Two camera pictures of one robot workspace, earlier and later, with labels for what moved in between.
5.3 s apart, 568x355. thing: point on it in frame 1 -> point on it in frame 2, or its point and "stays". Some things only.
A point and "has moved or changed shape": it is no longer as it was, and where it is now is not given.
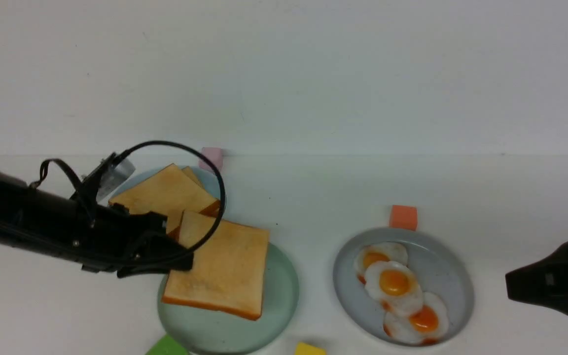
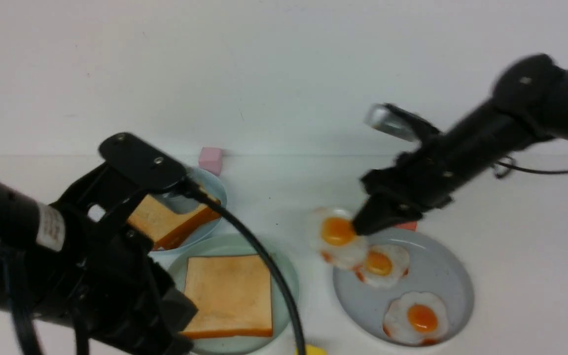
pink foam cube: x=214 y=155 stays
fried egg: x=379 y=252 stays
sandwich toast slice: x=168 y=192 has moved or changed shape
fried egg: x=396 y=286 -> x=335 y=239
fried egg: x=427 y=326 stays
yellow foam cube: x=304 y=348 stays
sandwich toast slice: x=228 y=275 has moved or changed shape
